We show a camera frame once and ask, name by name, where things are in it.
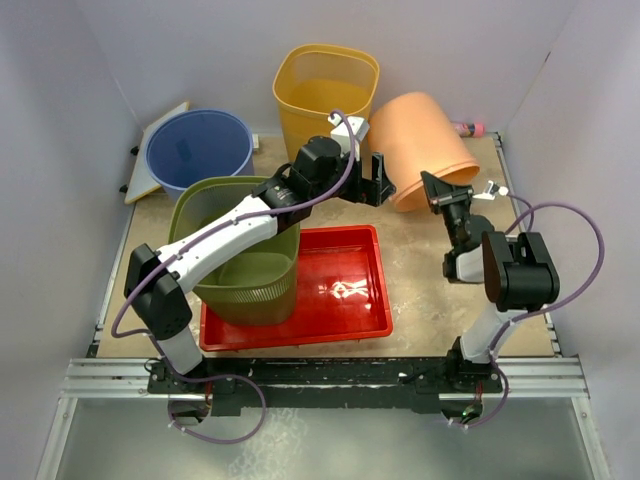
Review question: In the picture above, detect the red plastic tray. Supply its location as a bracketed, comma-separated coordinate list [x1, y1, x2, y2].
[199, 225, 393, 352]

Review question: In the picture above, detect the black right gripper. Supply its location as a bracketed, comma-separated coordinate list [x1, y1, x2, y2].
[420, 176, 474, 254]

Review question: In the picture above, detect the aluminium frame rail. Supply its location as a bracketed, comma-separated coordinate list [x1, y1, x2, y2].
[34, 132, 611, 480]

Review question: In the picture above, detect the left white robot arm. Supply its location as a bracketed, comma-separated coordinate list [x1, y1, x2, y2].
[123, 136, 395, 392]

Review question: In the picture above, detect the small whiteboard yellow frame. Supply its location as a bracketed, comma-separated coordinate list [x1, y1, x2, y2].
[123, 101, 191, 205]

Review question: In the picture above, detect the orange round plastic bucket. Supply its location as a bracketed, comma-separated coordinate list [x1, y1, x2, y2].
[368, 92, 480, 213]

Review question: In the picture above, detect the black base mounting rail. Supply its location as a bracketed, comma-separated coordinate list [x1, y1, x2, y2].
[145, 357, 503, 417]

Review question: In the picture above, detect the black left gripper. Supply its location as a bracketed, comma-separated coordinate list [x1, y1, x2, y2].
[311, 149, 393, 208]

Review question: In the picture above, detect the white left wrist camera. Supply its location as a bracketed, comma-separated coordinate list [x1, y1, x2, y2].
[327, 114, 369, 152]

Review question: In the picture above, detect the blue round plastic bucket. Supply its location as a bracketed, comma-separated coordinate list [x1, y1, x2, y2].
[143, 109, 254, 201]

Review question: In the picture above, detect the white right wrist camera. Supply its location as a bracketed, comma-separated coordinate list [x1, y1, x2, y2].
[473, 180, 509, 201]

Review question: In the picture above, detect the green mesh waste basket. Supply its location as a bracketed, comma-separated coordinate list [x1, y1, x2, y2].
[168, 176, 300, 326]

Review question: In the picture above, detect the yellow mesh waste basket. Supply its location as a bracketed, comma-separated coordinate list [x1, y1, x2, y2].
[272, 43, 380, 161]

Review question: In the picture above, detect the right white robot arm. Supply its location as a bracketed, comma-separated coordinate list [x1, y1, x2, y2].
[421, 171, 560, 391]

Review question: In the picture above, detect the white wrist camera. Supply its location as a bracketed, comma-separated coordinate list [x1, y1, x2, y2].
[473, 180, 509, 201]
[327, 114, 369, 152]

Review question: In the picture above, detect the pink capped small bottle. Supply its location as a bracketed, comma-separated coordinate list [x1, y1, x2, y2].
[451, 122, 485, 138]

